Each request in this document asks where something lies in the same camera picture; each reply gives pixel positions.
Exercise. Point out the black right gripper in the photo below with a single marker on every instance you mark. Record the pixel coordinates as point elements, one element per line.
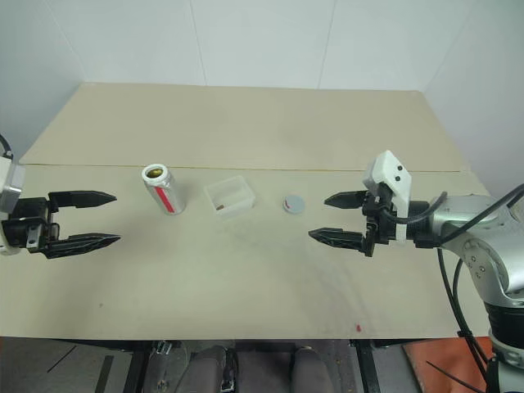
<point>380,225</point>

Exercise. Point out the silver jar with red stripe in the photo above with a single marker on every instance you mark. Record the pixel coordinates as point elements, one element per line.
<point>168,196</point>

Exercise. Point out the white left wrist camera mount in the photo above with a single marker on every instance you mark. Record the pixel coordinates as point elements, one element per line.
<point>10,184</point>

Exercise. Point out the small metal clip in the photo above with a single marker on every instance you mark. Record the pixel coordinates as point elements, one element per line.
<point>161,347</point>

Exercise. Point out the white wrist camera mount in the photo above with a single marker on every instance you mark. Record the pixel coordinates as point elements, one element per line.
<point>10,184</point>
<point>389,170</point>

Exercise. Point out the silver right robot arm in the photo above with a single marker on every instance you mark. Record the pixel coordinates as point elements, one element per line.
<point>483,245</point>

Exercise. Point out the orange red floor mat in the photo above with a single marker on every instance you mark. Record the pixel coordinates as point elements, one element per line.
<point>442,364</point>

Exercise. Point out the black table frame leg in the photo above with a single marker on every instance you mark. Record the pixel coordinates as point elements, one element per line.
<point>365,368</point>
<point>135,368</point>

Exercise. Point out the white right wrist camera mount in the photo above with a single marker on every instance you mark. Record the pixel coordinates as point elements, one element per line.
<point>389,170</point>

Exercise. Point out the clear plastic box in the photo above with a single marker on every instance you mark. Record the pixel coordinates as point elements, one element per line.
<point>237,192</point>

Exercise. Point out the grey round jar lid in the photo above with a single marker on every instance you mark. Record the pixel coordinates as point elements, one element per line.
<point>294,204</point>

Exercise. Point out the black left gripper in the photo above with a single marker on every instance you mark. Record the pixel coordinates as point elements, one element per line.
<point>24,229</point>

